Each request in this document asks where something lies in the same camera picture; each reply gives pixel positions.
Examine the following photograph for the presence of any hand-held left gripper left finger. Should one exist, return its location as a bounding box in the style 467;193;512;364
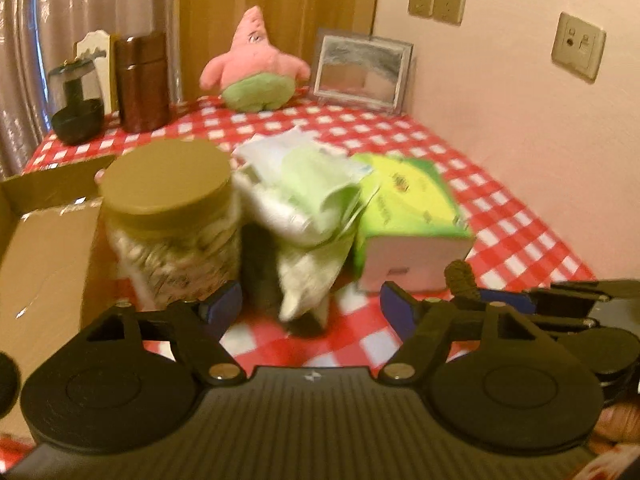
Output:
85;280;247;387

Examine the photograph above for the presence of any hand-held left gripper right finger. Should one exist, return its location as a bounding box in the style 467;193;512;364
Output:
378;281;542;387

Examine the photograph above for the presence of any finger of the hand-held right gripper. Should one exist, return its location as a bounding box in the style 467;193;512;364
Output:
550;318;640;387
480;280;640;322

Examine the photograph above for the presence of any dark braided hair tie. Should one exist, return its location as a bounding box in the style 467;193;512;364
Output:
444;259;480;303

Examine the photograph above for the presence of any light green cloth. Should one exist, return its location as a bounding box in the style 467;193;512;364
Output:
281;146;373;233

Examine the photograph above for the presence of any cardboard box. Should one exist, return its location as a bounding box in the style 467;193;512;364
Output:
0;154;123;441

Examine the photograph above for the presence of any person's right hand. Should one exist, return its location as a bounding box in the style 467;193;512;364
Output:
594;402;640;448

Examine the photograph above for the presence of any green tissue pack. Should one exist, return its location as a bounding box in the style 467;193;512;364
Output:
350;154;475;294

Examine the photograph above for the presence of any nut jar with gold lid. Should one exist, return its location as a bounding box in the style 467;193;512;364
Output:
96;138;244;307

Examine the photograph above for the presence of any brown metal canister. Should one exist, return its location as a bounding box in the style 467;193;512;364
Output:
114;31;171;134

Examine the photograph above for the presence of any pink starfish plush toy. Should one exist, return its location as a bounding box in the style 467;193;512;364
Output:
200;6;312;113

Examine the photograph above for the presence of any glass pot with black base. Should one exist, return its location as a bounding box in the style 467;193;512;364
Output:
47;57;109;145

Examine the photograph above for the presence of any white wooden chair back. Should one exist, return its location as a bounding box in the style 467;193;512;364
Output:
74;30;121;116

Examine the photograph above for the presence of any patterned curtain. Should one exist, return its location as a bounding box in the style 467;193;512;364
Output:
0;0;182;177

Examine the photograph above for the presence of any silver picture frame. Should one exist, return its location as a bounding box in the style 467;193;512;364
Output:
312;28;416;115

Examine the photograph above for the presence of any beige data wall socket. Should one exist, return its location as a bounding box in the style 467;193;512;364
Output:
551;11;608;81

